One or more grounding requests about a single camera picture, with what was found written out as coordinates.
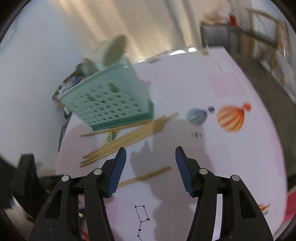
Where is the wooden chopstick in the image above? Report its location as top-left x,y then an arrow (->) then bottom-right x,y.
79,124 -> 165,167
118,166 -> 171,187
83,116 -> 168,159
79,111 -> 180,138

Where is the metal spoon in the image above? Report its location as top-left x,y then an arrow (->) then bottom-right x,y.
76,58 -> 98,78

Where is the green plastic utensil holder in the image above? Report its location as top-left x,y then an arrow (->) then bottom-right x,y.
58,64 -> 154,131

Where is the grey cabinet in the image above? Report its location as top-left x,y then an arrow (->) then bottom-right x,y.
200,24 -> 242,56

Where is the wooden chair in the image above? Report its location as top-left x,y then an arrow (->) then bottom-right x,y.
240,8 -> 292,75

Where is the cream curtain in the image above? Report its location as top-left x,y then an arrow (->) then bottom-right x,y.
49,1 -> 231,62

